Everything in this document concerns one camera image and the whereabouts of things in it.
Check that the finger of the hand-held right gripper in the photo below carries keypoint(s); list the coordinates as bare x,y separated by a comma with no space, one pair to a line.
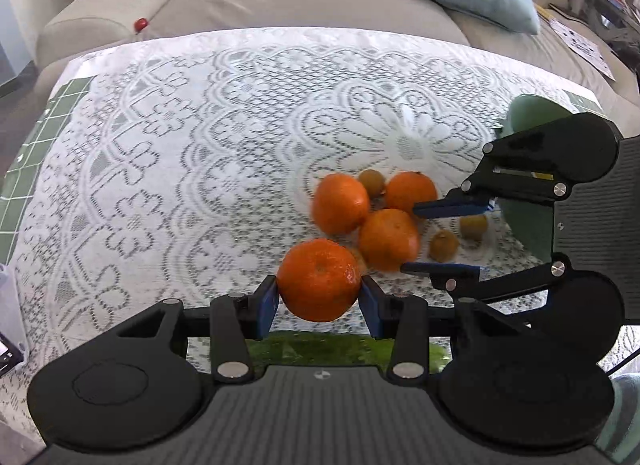
440,270
450,208

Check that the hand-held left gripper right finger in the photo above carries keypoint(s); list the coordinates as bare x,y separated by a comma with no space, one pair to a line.
370,306

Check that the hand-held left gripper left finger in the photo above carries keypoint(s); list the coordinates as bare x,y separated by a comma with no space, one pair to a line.
267,306

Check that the brown kiwi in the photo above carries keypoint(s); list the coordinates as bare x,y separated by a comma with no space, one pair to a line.
372,182
473,226
444,245

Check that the orange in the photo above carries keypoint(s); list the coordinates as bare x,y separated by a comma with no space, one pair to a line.
341,203
317,280
389,240
411,191

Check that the bright green plate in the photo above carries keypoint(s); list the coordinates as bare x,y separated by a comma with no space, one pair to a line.
310,350

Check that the pale green bowl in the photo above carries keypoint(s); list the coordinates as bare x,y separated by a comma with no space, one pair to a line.
530,112

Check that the white lace tablecloth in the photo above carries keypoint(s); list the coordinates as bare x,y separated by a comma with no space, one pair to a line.
200,145

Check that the printed paper sheet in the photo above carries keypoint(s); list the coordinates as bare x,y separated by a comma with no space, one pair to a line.
580,42

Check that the white plastic container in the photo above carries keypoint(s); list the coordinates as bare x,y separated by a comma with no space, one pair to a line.
9,305

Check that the beige sofa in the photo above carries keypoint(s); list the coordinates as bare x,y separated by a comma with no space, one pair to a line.
275,0

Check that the small red ball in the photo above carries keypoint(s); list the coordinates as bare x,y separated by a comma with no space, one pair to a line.
141,24

